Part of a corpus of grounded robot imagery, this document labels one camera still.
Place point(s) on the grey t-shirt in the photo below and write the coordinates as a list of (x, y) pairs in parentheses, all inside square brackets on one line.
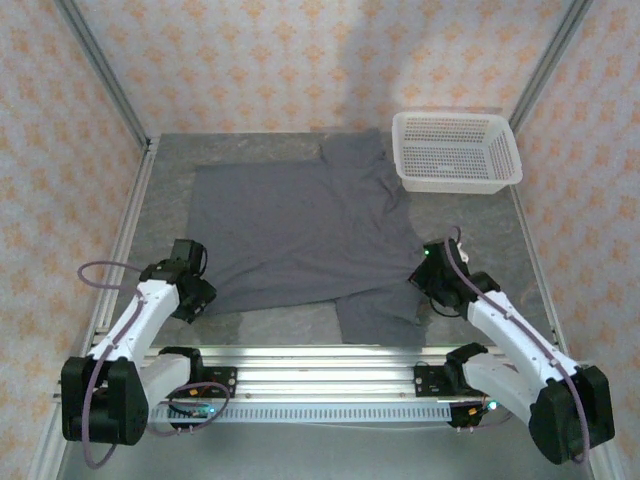
[(300, 225)]

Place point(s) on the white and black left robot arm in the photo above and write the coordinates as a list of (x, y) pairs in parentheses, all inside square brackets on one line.
[(145, 315)]

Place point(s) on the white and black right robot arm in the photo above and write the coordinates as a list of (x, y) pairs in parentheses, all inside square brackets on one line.
[(510, 330)]

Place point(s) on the white perforated plastic basket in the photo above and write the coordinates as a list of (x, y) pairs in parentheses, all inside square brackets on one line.
[(450, 187)]

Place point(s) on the small green-lit circuit board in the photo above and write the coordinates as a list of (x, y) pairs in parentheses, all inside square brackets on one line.
[(197, 411), (487, 407)]

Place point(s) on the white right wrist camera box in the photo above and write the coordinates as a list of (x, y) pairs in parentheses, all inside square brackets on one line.
[(463, 253)]

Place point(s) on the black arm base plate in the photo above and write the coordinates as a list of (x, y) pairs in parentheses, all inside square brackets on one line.
[(430, 381), (225, 382)]

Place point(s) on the aluminium table side rail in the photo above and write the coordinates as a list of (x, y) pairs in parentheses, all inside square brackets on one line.
[(533, 250), (134, 210)]

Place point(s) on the wide aluminium mounting rail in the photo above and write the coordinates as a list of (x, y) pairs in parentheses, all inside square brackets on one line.
[(325, 372)]

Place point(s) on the aluminium frame post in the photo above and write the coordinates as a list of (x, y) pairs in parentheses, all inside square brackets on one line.
[(105, 75), (547, 65)]

